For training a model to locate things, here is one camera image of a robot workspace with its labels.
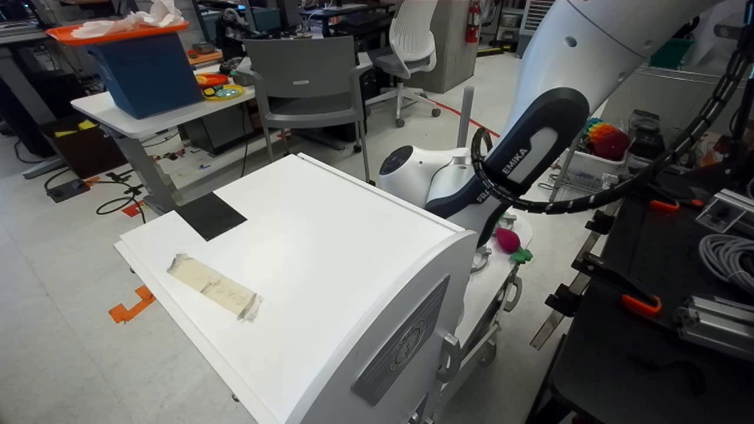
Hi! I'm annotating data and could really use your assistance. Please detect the beige brown flat object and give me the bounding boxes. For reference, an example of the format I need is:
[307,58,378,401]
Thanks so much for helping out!
[166,252,264,325]

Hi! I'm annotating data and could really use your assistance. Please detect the white toy kitchen cabinet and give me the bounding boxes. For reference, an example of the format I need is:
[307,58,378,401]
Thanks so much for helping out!
[114,150,481,424]

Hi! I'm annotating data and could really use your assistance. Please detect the magenta ball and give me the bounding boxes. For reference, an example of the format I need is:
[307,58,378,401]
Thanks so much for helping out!
[493,226,523,254]

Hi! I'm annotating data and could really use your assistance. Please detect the grey metal pole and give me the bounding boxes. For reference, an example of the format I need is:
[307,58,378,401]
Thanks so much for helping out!
[457,85,476,150]

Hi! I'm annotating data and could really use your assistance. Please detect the white round stand table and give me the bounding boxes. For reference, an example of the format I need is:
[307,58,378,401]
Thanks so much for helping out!
[450,204,535,387]

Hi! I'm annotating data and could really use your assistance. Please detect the grey chair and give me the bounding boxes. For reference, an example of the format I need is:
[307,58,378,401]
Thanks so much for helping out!
[244,34,378,186]

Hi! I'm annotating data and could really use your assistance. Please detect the black square pad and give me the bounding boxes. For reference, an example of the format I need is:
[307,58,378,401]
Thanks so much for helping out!
[173,190,251,243]

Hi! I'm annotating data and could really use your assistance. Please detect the white office chair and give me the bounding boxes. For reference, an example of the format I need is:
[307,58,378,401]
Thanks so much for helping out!
[365,0,443,130]

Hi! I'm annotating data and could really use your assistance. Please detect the orange toy items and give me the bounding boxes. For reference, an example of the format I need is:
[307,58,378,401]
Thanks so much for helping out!
[194,70,247,102]

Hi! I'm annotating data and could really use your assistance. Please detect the red fire extinguisher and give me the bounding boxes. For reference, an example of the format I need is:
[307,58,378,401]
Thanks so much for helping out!
[465,0,484,44]

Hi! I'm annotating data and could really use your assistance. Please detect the white toy tray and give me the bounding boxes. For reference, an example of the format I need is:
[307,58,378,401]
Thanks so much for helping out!
[564,143,633,182]

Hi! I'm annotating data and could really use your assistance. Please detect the orange ball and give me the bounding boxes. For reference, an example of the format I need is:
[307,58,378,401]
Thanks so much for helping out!
[588,121,634,162]

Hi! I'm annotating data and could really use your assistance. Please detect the white side table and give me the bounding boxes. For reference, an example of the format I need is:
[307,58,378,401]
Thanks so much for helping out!
[68,85,279,215]

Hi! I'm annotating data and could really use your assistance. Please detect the blue storage bin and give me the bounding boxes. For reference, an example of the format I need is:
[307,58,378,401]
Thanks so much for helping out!
[86,34,202,121]

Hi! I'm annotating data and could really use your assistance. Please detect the clear plastic jar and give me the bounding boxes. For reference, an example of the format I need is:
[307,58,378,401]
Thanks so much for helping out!
[628,108,669,161]

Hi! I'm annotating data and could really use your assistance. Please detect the white crumpled plastic bag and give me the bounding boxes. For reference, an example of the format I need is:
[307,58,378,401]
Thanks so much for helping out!
[73,0,187,37]

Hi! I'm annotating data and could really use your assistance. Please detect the black yellow box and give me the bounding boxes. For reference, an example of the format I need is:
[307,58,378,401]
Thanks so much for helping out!
[49,118,128,179]

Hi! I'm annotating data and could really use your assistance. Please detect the black workbench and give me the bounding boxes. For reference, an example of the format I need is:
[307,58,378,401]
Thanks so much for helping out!
[526,186,754,424]

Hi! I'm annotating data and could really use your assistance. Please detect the orange bin lid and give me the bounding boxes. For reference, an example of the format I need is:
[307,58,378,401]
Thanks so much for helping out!
[46,18,192,50]

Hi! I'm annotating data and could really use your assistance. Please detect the green bin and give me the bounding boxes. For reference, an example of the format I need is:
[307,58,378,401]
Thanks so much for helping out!
[648,36,695,70]

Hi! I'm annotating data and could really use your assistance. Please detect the silver electronics box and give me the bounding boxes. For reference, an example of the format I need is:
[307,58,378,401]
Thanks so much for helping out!
[695,186,754,237]

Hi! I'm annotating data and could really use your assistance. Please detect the aluminium extrusion bar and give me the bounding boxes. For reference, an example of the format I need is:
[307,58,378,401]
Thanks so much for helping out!
[675,293,754,362]

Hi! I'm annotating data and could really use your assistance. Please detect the orange floor cable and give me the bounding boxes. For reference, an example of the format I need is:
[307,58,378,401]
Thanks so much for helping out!
[422,91,505,140]

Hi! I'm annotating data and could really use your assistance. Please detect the black cable conduit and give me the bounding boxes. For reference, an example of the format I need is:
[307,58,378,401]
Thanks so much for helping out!
[469,31,754,219]

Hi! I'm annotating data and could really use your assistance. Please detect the black floor cables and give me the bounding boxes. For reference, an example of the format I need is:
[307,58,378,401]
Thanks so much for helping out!
[43,168,152,219]

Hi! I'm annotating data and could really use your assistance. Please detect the orange handled clamp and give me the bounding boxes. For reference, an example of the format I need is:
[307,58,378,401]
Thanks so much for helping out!
[572,252,665,321]
[628,184,683,217]

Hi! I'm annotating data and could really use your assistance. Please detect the white cable coil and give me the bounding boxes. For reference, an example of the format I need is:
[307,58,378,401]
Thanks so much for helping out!
[695,230,754,297]

